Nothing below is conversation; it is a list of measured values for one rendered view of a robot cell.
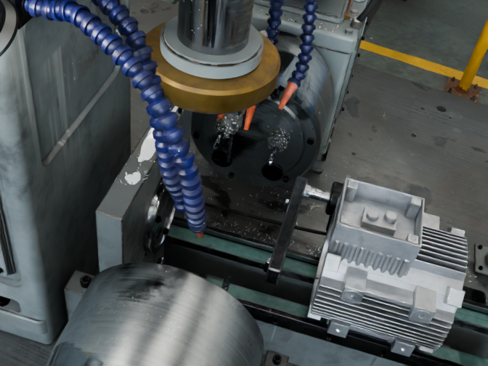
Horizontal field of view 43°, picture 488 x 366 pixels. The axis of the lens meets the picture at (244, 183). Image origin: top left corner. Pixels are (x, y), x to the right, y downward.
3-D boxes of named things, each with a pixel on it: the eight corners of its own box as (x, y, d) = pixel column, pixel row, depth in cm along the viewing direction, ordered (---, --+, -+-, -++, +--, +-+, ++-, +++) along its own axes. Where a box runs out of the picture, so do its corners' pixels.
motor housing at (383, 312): (300, 338, 99) (325, 263, 86) (320, 250, 112) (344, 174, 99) (425, 375, 97) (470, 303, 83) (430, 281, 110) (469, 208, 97)
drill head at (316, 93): (170, 196, 118) (176, 88, 101) (229, 81, 147) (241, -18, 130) (297, 232, 115) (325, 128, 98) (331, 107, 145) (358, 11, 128)
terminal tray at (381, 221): (324, 257, 91) (335, 224, 86) (335, 208, 99) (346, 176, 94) (405, 280, 90) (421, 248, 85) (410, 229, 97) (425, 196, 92)
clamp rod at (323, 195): (299, 197, 109) (301, 189, 108) (301, 189, 111) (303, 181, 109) (344, 209, 108) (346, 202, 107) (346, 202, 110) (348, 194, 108)
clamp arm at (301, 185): (290, 186, 112) (260, 281, 91) (294, 173, 110) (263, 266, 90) (309, 192, 112) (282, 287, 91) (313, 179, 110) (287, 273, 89)
